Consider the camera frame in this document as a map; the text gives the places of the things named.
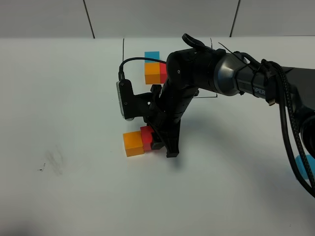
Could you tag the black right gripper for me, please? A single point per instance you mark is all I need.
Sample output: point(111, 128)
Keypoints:
point(167, 107)

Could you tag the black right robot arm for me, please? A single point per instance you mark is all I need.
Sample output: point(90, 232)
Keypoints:
point(231, 74)

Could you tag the orange template block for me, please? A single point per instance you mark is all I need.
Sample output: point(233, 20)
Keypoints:
point(152, 73)

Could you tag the red template block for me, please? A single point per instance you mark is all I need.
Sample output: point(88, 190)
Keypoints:
point(162, 73)

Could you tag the white template sheet black border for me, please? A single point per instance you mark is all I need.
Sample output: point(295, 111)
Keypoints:
point(136, 47)

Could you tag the blue template block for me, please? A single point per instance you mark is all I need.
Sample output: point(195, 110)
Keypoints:
point(152, 56)

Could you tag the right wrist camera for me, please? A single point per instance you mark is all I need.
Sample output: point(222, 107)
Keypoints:
point(132, 105)

